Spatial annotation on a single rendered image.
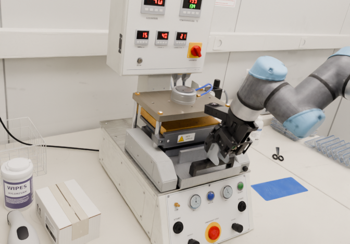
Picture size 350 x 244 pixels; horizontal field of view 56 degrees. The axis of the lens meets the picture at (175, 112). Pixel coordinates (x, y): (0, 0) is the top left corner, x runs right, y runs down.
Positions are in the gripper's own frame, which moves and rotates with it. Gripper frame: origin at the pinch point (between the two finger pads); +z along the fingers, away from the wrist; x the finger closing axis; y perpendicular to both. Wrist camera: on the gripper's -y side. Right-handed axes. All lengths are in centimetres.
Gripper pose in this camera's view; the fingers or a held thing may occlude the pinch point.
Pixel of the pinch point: (208, 156)
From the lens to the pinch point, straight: 97.2
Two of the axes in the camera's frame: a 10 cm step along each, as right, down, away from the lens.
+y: 4.3, 7.0, -5.7
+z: -3.1, 7.1, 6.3
